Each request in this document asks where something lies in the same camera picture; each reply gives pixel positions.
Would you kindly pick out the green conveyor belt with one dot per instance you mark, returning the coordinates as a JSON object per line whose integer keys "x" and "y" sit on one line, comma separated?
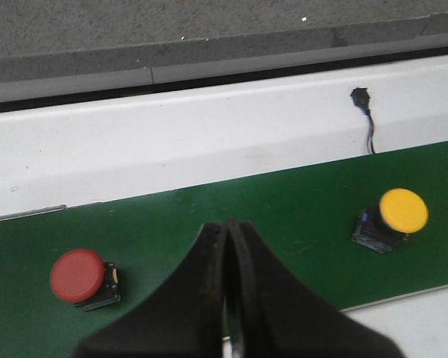
{"x": 305, "y": 215}

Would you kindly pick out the small black sensor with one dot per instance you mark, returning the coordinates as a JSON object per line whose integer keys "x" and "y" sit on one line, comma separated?
{"x": 361, "y": 99}

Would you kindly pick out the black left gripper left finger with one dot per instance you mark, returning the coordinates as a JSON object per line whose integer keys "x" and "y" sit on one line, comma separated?
{"x": 183, "y": 317}

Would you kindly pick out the left grey stone slab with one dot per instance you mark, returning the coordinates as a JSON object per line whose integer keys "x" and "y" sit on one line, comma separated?
{"x": 40, "y": 39}

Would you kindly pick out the grey stone slab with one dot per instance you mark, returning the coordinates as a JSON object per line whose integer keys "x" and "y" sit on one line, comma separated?
{"x": 40, "y": 39}
{"x": 409, "y": 24}

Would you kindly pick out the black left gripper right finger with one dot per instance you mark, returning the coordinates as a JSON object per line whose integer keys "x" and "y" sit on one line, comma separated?
{"x": 272, "y": 314}

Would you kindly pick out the right grey stone slab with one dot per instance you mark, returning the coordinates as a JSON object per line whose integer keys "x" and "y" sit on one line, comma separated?
{"x": 409, "y": 24}

